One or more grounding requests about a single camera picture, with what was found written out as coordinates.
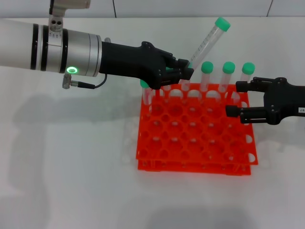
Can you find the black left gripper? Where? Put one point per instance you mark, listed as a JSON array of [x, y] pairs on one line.
[[128, 62]]

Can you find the orange test tube rack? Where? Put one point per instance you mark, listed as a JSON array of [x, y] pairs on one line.
[[183, 133]]

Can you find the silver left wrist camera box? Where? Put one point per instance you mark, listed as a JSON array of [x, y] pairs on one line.
[[56, 14]]

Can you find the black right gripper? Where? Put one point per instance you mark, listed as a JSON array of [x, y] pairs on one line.
[[286, 100]]

